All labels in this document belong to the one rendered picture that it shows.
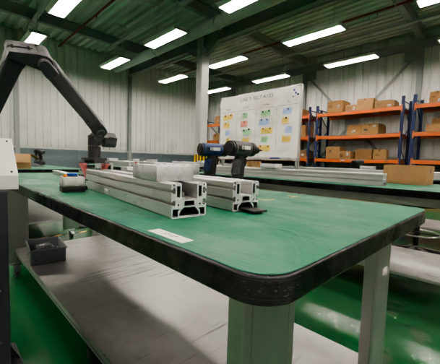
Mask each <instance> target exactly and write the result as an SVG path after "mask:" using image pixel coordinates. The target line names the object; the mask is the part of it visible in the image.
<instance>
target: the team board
mask: <svg viewBox="0 0 440 364"><path fill-rule="evenodd" d="M302 109H303V84H295V85H291V86H286V87H279V88H275V89H271V90H263V91H259V92H252V93H248V94H243V95H237V96H232V97H224V98H221V99H220V137H219V144H225V143H226V142H227V141H229V140H234V141H242V142H252V143H254V144H255V145H256V146H258V147H259V148H260V149H261V150H262V151H259V153H258V154H255V156H253V157H247V160H293V161H295V169H296V170H298V169H299V161H300V151H301V124H302ZM234 158H235V157H233V156H226V157H219V159H221V165H222V166H224V164H225V159H234Z"/></svg>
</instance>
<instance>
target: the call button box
mask: <svg viewBox="0 0 440 364"><path fill-rule="evenodd" d="M59 185H60V186H59V191H61V192H63V193H68V192H85V190H87V186H86V185H85V177H82V176H79V175H73V176H71V175H68V176H67V177H63V176H59Z"/></svg>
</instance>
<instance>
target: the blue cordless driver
mask: <svg viewBox="0 0 440 364"><path fill-rule="evenodd" d="M197 154H198V155H199V156H206V157H207V158H206V159H205V160H204V168H203V171H204V176H215V173H216V167H217V165H218V163H219V158H218V157H226V156H227V155H226V154H225V152H224V144H210V143H199V144H198V146H197ZM215 177H222V176H215Z"/></svg>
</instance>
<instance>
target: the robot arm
mask: <svg viewBox="0 0 440 364"><path fill-rule="evenodd" d="M26 65H28V66H30V67H32V68H34V69H37V70H40V71H42V73H43V75H44V76H45V77H46V78H47V79H48V80H49V81H50V82H51V83H52V84H53V85H54V87H55V88H56V89H57V90H58V91H59V92H60V93H61V94H62V96H63V97H64V98H65V99H66V101H67V102H68V103H69V104H70V106H71V107H73V109H74V110H75V111H76V112H77V113H78V114H79V116H80V117H81V118H82V120H83V121H84V122H85V123H86V125H87V126H88V127H89V128H90V130H91V132H92V133H90V135H87V145H88V146H87V157H82V160H84V162H79V166H80V167H81V169H82V172H83V174H84V177H85V179H86V174H87V173H86V169H87V163H101V170H102V171H103V169H108V166H109V165H110V163H109V162H106V161H107V158H101V147H99V146H102V147H113V148H115V147H116V145H117V137H116V135H115V134H114V133H109V132H107V130H106V127H105V125H104V123H103V121H102V120H101V119H100V117H99V116H98V115H97V114H96V113H95V112H94V111H93V110H92V108H91V107H90V106H89V105H88V103H87V102H86V101H85V99H84V98H83V97H82V96H81V94H80V93H79V92H78V90H77V89H76V87H75V86H74V85H73V84H72V83H71V81H70V80H69V78H68V77H67V76H66V75H65V73H64V72H63V71H62V70H61V68H60V66H59V65H58V64H57V62H56V61H55V60H53V59H52V58H51V55H50V53H49V52H48V49H47V48H46V47H45V46H43V45H38V44H37V43H26V42H21V41H15V40H5V42H4V52H3V54H2V57H1V61H0V114H1V112H2V110H3V108H4V105H5V103H6V101H7V99H8V97H9V95H10V93H11V91H12V89H13V87H14V85H15V83H16V81H17V79H18V77H19V75H20V73H21V71H22V70H23V69H24V68H25V66H26Z"/></svg>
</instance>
